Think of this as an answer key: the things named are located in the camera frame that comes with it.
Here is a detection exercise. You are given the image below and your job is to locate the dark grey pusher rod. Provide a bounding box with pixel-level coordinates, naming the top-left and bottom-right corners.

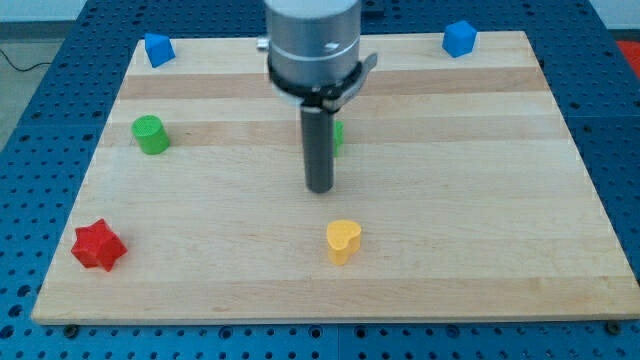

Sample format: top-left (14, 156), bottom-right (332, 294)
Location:
top-left (300, 107), bottom-right (334, 193)

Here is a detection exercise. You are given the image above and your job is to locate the yellow heart block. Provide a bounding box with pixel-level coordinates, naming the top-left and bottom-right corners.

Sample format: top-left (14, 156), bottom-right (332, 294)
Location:
top-left (326, 219), bottom-right (362, 266)

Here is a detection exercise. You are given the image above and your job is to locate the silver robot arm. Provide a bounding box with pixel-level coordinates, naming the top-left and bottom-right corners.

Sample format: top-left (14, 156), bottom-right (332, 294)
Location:
top-left (262, 0), bottom-right (378, 193)

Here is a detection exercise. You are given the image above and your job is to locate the green block behind rod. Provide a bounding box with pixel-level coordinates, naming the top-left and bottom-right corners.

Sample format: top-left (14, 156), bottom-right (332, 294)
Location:
top-left (333, 120), bottom-right (344, 157)

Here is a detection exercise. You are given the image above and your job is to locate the wooden board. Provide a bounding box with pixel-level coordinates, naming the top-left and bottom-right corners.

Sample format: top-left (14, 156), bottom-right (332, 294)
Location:
top-left (32, 31), bottom-right (639, 325)

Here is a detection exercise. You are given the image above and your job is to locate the green cylinder block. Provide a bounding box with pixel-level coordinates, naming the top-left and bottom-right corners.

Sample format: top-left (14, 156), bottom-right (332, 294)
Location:
top-left (131, 115), bottom-right (170, 155)

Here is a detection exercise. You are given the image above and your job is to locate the blue cube block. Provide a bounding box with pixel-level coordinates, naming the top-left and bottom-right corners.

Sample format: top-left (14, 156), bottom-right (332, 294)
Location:
top-left (442, 20), bottom-right (477, 58)

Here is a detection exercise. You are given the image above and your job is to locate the blue triangular block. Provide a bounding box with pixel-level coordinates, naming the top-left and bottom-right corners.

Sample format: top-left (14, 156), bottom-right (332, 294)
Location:
top-left (144, 33), bottom-right (175, 68)

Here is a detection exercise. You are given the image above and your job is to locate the red star block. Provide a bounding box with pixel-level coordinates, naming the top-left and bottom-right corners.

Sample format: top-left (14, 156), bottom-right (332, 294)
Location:
top-left (71, 218), bottom-right (128, 272)

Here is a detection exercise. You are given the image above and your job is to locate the red object at edge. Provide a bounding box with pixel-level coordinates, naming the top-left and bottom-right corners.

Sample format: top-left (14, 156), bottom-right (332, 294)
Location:
top-left (616, 40), bottom-right (640, 77)

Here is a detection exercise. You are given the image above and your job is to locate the black cable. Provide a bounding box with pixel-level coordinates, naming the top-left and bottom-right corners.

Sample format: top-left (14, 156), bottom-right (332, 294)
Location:
top-left (0, 48), bottom-right (53, 73)

